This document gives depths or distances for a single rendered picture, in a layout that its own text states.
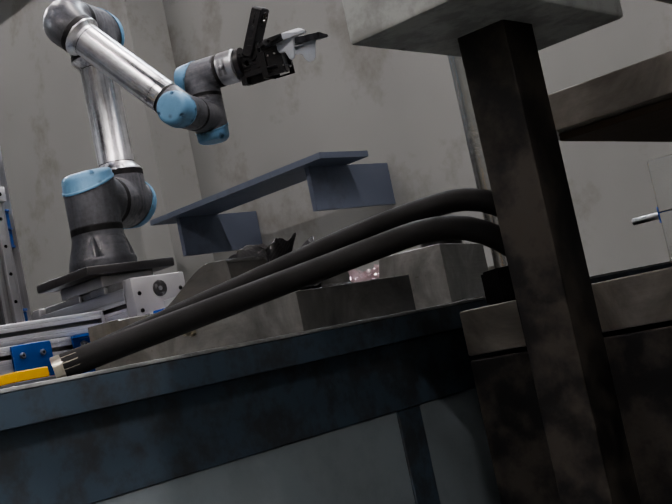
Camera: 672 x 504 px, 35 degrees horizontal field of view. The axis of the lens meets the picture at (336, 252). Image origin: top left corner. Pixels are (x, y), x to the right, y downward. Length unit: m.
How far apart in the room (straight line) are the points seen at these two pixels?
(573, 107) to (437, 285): 0.56
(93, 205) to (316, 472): 1.21
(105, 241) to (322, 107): 3.72
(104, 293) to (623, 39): 3.06
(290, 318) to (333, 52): 4.50
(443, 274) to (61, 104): 6.53
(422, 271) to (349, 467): 0.60
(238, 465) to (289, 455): 0.08
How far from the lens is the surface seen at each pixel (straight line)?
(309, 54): 2.46
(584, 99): 1.42
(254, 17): 2.42
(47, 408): 1.07
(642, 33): 4.79
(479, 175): 1.43
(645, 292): 1.28
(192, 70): 2.47
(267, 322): 1.54
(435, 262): 1.87
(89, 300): 2.37
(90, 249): 2.38
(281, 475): 1.28
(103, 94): 2.58
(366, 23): 1.10
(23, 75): 8.71
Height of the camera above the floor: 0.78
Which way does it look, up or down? 5 degrees up
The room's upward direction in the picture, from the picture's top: 12 degrees counter-clockwise
